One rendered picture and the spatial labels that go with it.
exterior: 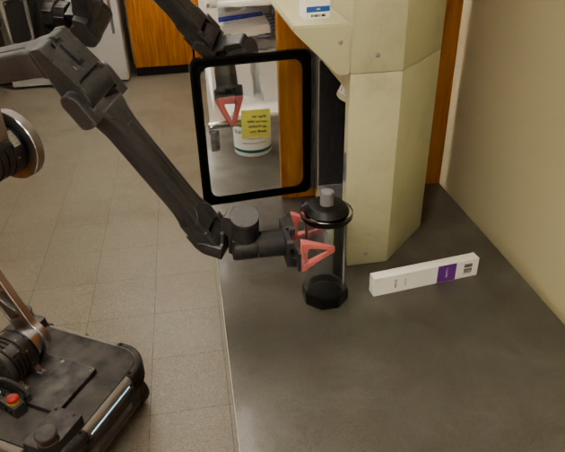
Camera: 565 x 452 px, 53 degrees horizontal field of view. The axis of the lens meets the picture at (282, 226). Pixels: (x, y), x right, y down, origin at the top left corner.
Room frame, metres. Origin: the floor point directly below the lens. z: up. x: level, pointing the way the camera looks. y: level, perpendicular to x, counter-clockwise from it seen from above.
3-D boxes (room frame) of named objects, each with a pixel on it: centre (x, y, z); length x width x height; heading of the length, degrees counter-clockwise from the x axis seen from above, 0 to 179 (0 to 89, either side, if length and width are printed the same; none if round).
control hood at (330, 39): (1.28, -0.06, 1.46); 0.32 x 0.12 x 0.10; 9
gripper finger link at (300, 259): (0.98, -0.06, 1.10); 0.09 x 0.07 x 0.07; 99
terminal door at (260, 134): (1.40, 0.07, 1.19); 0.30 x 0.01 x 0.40; 104
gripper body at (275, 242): (1.00, 0.02, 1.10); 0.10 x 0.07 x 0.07; 9
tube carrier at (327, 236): (1.02, -0.09, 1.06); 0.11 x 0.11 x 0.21
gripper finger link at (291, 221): (1.05, -0.05, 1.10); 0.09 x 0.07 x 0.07; 99
